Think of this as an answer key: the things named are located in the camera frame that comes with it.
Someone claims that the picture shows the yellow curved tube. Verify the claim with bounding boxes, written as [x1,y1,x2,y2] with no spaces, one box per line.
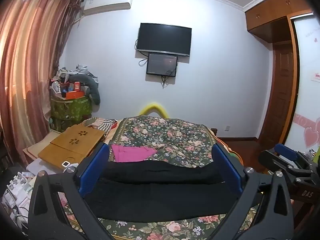
[138,102,168,117]

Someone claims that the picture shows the wooden wardrobe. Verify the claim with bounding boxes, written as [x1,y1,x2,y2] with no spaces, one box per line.
[245,0,320,155]

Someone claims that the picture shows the green fabric storage box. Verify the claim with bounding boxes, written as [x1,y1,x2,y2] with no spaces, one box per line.
[50,95,93,120]

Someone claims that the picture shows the floral blanket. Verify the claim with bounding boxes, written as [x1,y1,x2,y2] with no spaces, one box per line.
[64,115,260,240]

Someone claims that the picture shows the wooden lap desk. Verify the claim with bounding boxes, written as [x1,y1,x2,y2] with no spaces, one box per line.
[38,126,105,168]

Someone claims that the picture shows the pink folded cloth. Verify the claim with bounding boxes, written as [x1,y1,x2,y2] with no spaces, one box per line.
[111,144,158,162]

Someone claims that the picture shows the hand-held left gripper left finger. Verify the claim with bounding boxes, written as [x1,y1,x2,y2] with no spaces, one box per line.
[28,143,118,240]

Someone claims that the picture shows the striped cloth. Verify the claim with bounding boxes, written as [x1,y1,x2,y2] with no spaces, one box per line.
[86,119,118,133]

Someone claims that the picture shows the pile of grey clothes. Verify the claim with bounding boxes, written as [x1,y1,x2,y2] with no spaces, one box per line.
[51,64,98,83]

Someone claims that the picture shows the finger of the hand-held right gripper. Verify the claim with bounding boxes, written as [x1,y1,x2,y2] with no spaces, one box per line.
[259,144,314,178]

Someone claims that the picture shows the white air conditioner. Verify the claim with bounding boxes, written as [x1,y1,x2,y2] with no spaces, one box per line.
[82,0,134,15]

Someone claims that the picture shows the brown wooden door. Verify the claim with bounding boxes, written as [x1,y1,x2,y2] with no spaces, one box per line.
[257,42,297,145]

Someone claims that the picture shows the black pants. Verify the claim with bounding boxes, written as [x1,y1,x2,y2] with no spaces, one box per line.
[85,159,250,223]

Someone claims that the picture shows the small black monitor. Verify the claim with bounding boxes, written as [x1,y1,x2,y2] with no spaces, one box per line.
[146,53,178,77]

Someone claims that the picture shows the grey long pillow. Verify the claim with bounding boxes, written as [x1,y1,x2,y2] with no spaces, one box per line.
[67,74,101,105]

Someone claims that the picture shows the black wall television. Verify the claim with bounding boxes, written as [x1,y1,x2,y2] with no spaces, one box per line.
[136,23,192,57]

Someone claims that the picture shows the orange box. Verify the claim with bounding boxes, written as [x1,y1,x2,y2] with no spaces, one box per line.
[65,91,85,99]

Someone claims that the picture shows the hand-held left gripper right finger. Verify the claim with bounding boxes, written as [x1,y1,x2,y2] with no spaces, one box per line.
[205,144,294,240]

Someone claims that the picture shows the striped pink curtain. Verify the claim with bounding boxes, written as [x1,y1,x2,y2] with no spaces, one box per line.
[0,0,83,165]

